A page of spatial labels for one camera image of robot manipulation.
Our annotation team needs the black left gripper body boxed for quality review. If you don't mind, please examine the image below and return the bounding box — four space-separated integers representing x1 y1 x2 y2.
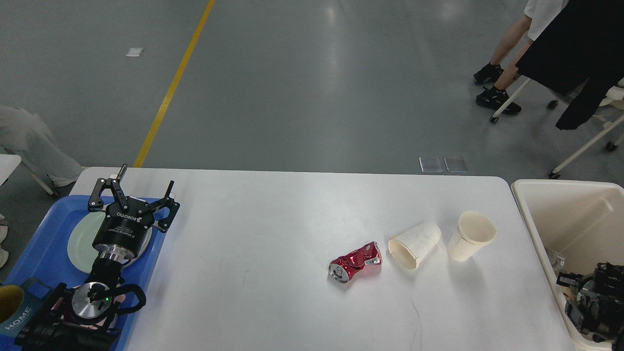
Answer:
92 205 155 261

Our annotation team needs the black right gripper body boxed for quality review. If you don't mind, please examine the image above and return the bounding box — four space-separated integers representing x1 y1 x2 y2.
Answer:
573 275 598 312

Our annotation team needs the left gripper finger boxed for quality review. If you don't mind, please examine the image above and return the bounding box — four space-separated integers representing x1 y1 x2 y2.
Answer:
139 180 180 233
88 164 128 215

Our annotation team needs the foil wrapper with napkin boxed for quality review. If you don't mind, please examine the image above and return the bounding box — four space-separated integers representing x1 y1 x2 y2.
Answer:
545 248 566 275

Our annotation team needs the green plate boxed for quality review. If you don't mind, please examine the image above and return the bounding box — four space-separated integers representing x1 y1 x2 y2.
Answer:
67 211 154 273

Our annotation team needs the white paper cup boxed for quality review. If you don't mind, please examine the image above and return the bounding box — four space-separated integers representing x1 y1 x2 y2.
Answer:
447 211 497 262
388 222 442 270

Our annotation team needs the dark teal mug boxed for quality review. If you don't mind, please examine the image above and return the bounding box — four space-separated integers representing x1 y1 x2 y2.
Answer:
0 277 54 338

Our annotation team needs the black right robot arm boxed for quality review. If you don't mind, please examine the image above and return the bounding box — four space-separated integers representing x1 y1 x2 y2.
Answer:
557 262 624 351

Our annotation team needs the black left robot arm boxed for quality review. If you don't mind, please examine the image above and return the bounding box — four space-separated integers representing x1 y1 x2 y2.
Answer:
1 165 180 351

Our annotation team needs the beige plastic bin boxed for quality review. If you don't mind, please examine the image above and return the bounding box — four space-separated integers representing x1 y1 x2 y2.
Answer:
512 179 624 351

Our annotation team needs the person in light trousers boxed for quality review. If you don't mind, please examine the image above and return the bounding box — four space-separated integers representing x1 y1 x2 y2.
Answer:
0 105 83 187

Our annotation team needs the crushed red soda can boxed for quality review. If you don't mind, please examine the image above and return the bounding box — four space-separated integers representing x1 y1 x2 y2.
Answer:
328 241 383 284

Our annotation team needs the black jacket on chair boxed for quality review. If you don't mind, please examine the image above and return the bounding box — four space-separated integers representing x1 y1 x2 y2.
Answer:
516 0 624 130

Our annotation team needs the person in black shoes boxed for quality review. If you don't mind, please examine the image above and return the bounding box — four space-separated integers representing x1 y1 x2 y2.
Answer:
474 0 567 111

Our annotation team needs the white rolling chair frame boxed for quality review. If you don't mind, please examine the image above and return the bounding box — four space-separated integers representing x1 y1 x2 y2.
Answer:
489 78 624 180

